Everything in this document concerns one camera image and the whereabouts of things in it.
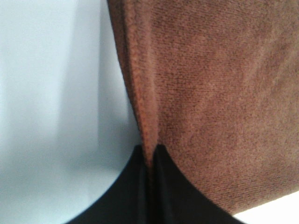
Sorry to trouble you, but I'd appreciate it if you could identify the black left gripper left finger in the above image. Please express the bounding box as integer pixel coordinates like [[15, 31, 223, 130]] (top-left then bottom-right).
[[68, 145, 148, 224]]

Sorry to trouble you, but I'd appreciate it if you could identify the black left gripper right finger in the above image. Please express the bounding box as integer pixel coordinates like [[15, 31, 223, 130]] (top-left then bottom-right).
[[153, 145, 242, 224]]

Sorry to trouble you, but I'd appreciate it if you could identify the brown towel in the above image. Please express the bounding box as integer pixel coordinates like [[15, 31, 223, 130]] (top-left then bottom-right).
[[107, 0, 299, 214]]

